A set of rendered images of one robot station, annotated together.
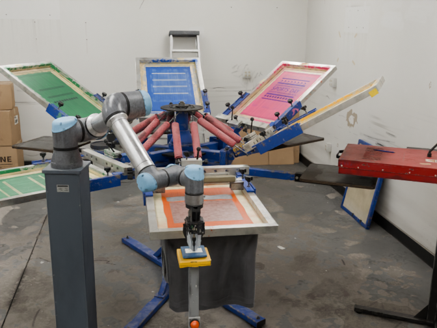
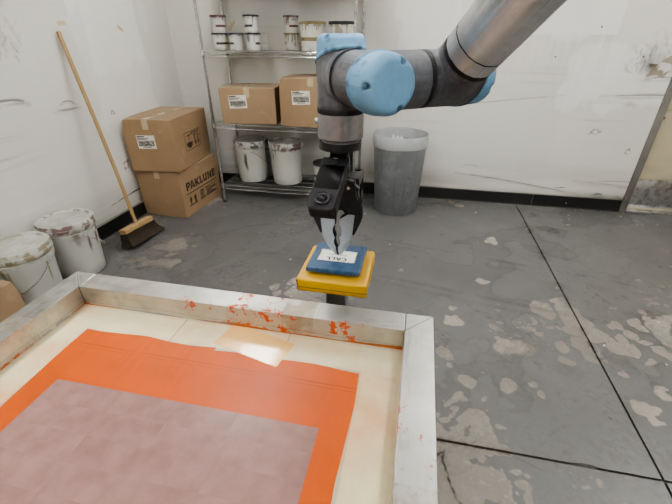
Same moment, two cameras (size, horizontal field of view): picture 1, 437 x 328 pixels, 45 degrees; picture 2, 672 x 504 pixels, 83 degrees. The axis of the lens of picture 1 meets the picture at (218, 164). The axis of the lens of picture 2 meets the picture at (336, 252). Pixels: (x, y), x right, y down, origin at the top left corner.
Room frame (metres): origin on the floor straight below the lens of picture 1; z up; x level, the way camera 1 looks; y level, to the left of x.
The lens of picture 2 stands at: (2.58, 0.32, 1.33)
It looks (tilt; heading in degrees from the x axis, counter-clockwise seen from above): 30 degrees down; 202
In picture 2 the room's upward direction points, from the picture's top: straight up
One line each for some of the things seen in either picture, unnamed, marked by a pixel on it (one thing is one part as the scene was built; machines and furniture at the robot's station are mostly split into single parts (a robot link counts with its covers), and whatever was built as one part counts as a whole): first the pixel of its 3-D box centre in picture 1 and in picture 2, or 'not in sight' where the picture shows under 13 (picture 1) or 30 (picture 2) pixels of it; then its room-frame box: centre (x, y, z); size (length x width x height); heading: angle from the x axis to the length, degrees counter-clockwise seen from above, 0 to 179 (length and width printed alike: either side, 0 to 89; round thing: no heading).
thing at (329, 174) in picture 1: (273, 172); not in sight; (3.38, -0.37, 0.91); 1.34 x 0.40 x 0.08; 70
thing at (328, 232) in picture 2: (198, 242); (332, 227); (1.98, 0.08, 1.02); 0.06 x 0.03 x 0.09; 10
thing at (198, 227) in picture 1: (194, 218); (340, 173); (1.97, 0.09, 1.12); 0.09 x 0.08 x 0.12; 10
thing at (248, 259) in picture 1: (211, 270); not in sight; (2.29, 0.03, 0.74); 0.45 x 0.03 x 0.43; 100
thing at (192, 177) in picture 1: (194, 179); (341, 74); (1.98, 0.10, 1.28); 0.09 x 0.08 x 0.11; 44
